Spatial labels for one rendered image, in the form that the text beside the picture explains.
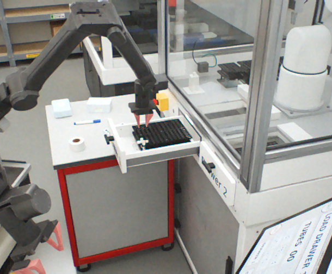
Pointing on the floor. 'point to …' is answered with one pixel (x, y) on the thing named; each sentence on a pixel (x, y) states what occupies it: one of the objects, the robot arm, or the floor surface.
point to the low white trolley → (109, 188)
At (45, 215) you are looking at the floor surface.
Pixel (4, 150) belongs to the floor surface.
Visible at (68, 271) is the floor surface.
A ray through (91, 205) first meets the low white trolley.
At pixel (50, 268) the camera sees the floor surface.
